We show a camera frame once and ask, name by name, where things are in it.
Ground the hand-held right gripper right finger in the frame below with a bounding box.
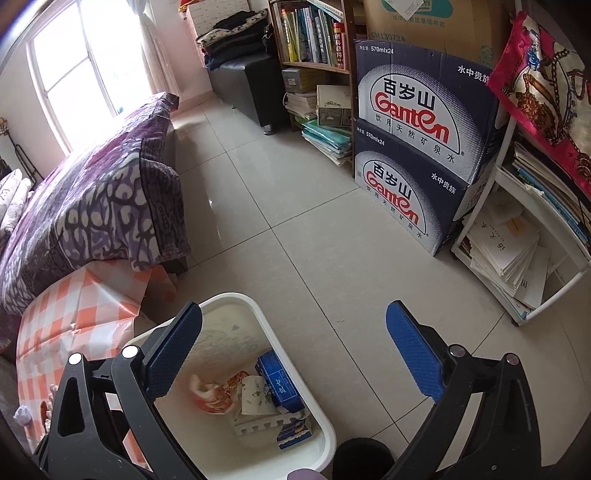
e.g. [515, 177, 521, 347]
[382, 300, 542, 480]

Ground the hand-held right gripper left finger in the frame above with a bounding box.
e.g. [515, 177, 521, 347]
[33, 301, 208, 480]

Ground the red snack wrapper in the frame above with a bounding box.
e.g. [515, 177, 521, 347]
[189, 372, 242, 417]

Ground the white plastic bin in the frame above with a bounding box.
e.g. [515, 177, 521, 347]
[121, 292, 338, 480]

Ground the floral paper pack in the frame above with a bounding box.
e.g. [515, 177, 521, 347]
[239, 375, 274, 417]

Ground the large blue biscuit box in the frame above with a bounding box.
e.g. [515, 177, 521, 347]
[255, 349, 302, 413]

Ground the white foam piece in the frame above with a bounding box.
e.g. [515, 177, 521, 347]
[233, 405, 302, 438]

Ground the small blue box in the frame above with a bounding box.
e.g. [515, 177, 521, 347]
[276, 417, 314, 450]

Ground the orange checkered tablecloth table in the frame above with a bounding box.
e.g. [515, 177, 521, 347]
[15, 265, 177, 463]

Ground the person's black slipper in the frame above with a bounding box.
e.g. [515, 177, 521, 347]
[332, 438, 396, 480]

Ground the stack of white papers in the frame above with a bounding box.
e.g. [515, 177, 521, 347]
[464, 202, 553, 311]

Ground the white metal rack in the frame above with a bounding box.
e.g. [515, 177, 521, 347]
[450, 119, 591, 327]

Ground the dark blue water carton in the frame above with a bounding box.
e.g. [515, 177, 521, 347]
[353, 39, 507, 186]
[353, 117, 472, 257]

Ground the purple patterned blanket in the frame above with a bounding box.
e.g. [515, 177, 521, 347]
[0, 91, 193, 315]

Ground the row of thin books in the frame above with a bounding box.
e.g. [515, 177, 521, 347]
[510, 140, 591, 246]

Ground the stack of patterned pillows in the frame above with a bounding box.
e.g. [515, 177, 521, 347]
[0, 168, 34, 237]

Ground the stack of flat books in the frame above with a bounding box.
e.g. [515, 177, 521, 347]
[281, 67, 354, 167]

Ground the black coat rack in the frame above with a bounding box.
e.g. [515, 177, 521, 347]
[0, 117, 48, 186]

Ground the cream patterned box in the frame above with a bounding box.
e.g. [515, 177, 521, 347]
[316, 85, 353, 128]

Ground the black leather bench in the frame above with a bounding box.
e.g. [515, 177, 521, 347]
[207, 52, 284, 136]

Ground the red printed cloth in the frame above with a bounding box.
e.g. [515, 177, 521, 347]
[486, 11, 591, 205]

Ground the window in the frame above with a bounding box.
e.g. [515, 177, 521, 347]
[27, 0, 154, 154]

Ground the wooden bookshelf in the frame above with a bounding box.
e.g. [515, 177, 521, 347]
[267, 0, 357, 163]

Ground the pale curtain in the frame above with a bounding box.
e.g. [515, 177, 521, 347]
[129, 0, 186, 95]

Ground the stack of folded clothes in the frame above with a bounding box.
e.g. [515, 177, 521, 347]
[196, 9, 271, 71]

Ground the large brown cardboard box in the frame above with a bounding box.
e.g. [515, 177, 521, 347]
[362, 0, 507, 71]

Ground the row of colourful books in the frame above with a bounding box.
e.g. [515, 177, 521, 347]
[279, 4, 348, 68]

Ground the black bag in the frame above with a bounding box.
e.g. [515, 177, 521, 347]
[260, 20, 279, 55]

